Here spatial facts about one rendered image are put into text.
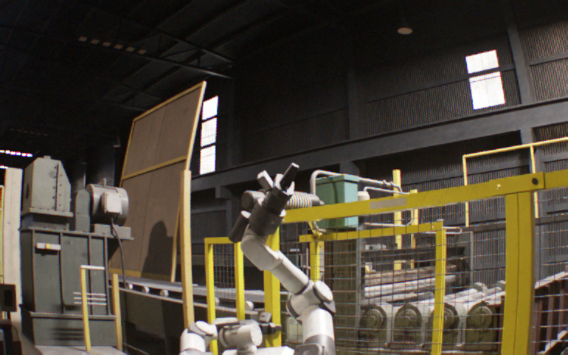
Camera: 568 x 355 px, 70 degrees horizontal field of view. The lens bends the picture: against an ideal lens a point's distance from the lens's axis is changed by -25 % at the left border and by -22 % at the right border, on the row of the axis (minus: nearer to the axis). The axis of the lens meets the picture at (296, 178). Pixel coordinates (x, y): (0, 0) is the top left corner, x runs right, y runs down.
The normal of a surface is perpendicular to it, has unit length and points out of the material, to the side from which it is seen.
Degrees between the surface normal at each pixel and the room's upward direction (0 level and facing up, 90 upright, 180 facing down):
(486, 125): 90
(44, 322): 90
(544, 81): 90
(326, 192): 90
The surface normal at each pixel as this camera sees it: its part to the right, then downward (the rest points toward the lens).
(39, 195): 0.70, -0.12
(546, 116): -0.71, -0.11
